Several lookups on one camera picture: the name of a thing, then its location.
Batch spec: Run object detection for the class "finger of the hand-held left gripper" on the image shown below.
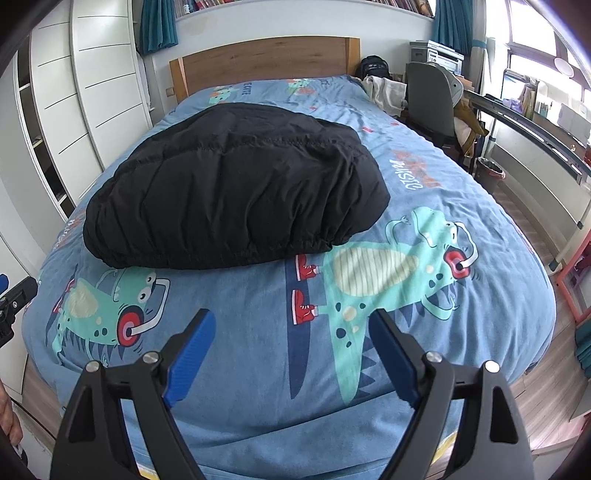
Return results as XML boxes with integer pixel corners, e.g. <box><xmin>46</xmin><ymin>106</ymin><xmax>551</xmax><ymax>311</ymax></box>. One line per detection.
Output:
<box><xmin>0</xmin><ymin>274</ymin><xmax>39</xmax><ymax>348</ymax></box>

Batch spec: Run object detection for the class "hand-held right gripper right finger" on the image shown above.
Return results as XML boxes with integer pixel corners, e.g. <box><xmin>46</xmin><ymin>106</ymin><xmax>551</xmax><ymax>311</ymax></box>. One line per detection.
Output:
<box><xmin>368</xmin><ymin>308</ymin><xmax>533</xmax><ymax>480</ymax></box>

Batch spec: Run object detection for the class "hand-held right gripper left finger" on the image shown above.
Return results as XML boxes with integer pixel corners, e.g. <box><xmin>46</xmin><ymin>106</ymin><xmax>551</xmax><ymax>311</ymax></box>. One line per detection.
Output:
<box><xmin>54</xmin><ymin>308</ymin><xmax>217</xmax><ymax>480</ymax></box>

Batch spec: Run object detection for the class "black puffer jacket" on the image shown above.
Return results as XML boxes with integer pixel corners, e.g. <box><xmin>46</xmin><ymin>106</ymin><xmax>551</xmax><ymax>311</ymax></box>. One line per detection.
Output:
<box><xmin>83</xmin><ymin>102</ymin><xmax>392</xmax><ymax>271</ymax></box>

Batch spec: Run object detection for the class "person's left hand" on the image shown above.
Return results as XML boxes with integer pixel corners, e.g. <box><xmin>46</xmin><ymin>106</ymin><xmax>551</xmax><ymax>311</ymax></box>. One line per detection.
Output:
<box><xmin>0</xmin><ymin>382</ymin><xmax>22</xmax><ymax>446</ymax></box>

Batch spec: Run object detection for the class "blue dinosaur print bedsheet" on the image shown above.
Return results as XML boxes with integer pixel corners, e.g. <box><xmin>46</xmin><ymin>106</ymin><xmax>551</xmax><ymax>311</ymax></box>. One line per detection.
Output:
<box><xmin>25</xmin><ymin>74</ymin><xmax>558</xmax><ymax>480</ymax></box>

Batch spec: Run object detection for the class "dark trash bin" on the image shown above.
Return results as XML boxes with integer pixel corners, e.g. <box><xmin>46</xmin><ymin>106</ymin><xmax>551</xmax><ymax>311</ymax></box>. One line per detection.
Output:
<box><xmin>475</xmin><ymin>157</ymin><xmax>505</xmax><ymax>195</ymax></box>

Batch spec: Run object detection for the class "white wardrobe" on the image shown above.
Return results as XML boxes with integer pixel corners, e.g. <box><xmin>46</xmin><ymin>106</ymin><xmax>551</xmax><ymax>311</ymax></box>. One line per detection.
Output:
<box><xmin>13</xmin><ymin>0</ymin><xmax>154</xmax><ymax>220</ymax></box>

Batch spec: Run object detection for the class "brown cloth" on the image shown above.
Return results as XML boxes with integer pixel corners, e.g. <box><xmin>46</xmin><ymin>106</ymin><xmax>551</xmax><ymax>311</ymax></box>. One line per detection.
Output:
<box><xmin>454</xmin><ymin>98</ymin><xmax>489</xmax><ymax>156</ymax></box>

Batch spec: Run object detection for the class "grey chair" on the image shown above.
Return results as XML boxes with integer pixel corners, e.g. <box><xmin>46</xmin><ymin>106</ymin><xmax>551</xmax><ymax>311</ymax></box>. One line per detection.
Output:
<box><xmin>404</xmin><ymin>61</ymin><xmax>465</xmax><ymax>149</ymax></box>

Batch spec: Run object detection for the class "beige cloth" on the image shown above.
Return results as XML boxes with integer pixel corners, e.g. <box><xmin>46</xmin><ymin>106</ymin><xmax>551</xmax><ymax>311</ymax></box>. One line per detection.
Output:
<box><xmin>361</xmin><ymin>75</ymin><xmax>410</xmax><ymax>119</ymax></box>

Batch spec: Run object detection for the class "dark backpack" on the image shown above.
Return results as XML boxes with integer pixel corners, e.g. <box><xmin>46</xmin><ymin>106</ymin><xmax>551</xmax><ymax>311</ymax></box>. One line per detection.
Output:
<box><xmin>355</xmin><ymin>55</ymin><xmax>392</xmax><ymax>80</ymax></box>

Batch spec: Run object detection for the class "wooden headboard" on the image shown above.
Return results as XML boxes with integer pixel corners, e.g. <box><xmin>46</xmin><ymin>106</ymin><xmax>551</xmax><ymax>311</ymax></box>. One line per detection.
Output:
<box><xmin>169</xmin><ymin>37</ymin><xmax>361</xmax><ymax>99</ymax></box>

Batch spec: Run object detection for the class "white printer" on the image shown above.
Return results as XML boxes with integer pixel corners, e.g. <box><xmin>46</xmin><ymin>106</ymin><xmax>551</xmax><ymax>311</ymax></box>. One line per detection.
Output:
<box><xmin>409</xmin><ymin>40</ymin><xmax>465</xmax><ymax>77</ymax></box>

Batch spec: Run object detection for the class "teal curtain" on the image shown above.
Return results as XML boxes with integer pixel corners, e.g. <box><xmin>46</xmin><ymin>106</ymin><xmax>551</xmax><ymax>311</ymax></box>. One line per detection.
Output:
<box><xmin>140</xmin><ymin>0</ymin><xmax>179</xmax><ymax>57</ymax></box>
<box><xmin>431</xmin><ymin>0</ymin><xmax>475</xmax><ymax>71</ymax></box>

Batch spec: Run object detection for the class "red frame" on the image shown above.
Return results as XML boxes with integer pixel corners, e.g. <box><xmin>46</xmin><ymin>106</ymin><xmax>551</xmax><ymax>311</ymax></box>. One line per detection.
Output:
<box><xmin>555</xmin><ymin>251</ymin><xmax>591</xmax><ymax>325</ymax></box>

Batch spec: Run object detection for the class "black desk rail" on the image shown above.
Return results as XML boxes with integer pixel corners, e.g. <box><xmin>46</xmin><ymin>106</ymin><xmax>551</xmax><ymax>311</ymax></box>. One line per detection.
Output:
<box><xmin>465</xmin><ymin>89</ymin><xmax>591</xmax><ymax>182</ymax></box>

